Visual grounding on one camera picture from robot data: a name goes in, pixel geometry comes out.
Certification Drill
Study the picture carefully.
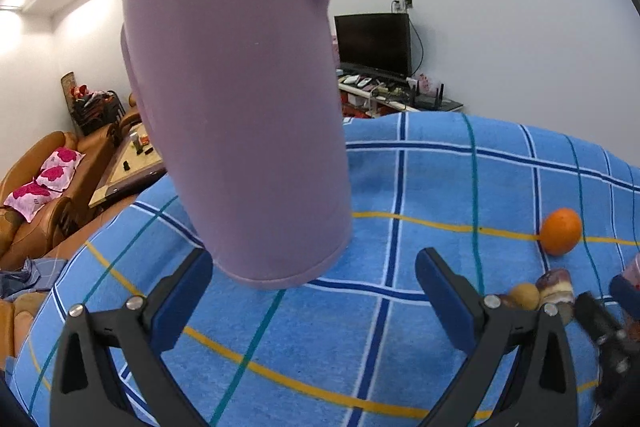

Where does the small longan back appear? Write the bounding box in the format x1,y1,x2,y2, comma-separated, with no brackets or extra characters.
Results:
508,283,540,311

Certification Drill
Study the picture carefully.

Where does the blue checkered tablecloth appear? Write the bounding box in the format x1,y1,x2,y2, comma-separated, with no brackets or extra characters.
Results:
8,110,640,427

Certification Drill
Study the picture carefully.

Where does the pink floral cushion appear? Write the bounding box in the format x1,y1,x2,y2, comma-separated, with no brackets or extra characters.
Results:
3,147,85,223

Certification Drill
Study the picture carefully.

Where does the black television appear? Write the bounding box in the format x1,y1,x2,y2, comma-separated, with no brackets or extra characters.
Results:
334,13,412,77

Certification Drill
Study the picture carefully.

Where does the brown leather sofa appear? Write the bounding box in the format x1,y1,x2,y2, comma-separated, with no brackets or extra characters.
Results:
0,93,151,358

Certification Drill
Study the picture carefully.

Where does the coffee table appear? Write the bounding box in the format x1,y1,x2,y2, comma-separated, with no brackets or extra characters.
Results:
89,124,166,208

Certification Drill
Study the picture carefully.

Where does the white tv stand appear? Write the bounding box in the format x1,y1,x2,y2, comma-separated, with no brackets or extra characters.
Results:
337,74,464,119

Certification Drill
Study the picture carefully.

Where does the wrinkled passion fruit back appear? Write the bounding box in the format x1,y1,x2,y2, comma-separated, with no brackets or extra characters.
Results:
499,294,521,309

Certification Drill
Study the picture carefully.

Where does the pink metal tin box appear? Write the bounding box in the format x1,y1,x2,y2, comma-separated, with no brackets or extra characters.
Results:
623,254,640,289

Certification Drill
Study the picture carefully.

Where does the orange tangerine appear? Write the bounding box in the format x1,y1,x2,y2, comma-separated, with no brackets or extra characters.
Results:
539,208,582,257

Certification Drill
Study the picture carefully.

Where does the cut purple yam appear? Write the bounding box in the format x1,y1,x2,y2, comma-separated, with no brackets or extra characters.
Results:
535,269,575,325

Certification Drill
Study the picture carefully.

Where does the pink electric kettle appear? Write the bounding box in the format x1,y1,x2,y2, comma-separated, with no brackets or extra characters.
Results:
120,0,352,289

